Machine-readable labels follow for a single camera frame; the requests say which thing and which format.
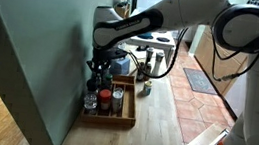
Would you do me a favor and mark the black lid spice jar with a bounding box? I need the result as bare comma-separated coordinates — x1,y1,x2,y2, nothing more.
85,76,101,95

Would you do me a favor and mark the green lid spice jar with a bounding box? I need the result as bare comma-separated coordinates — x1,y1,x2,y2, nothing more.
101,72,115,91

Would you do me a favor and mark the white paper sheet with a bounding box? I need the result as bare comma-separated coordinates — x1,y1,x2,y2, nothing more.
130,48,148,62

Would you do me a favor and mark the small yellow lid jar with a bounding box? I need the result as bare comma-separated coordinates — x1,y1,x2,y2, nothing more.
142,80,154,97

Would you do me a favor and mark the white salt grinder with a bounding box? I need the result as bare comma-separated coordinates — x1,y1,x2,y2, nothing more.
150,51,166,79

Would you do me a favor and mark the white dishwasher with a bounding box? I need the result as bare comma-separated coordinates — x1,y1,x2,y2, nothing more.
221,70,251,120

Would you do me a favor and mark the dark sauce bottle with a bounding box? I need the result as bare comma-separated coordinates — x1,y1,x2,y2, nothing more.
135,61,147,83
143,62,154,82

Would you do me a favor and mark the small black counter item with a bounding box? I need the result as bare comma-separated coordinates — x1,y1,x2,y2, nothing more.
135,43,150,54

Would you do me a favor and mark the wooden compartment tray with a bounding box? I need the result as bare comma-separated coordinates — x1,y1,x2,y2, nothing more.
79,69,143,130

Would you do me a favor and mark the red lid spice jar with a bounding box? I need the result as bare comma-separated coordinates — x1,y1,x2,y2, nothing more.
96,88,114,112

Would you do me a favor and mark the blue kettle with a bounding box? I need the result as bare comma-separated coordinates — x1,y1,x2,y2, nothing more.
136,31,155,41

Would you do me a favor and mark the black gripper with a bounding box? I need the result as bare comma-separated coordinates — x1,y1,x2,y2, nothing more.
84,44,128,82

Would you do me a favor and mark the light wooden board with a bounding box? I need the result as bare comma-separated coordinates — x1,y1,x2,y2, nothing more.
183,119,229,145

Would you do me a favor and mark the blue tissue box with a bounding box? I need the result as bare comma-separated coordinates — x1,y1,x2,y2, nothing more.
108,55,132,78

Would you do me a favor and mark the white electric stove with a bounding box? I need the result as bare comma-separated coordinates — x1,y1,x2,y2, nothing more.
124,25,178,68

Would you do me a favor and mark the clear glass jar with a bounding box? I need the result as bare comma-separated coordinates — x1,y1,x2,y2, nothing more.
82,91,101,117

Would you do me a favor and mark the silver pepper grinder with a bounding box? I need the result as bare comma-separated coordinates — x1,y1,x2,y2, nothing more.
143,45,156,66

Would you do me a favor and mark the silver shaker jar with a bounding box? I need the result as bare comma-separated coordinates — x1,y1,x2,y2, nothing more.
109,87,125,115

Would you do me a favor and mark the grey floor mat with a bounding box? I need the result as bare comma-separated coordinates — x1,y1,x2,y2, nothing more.
180,66,221,96

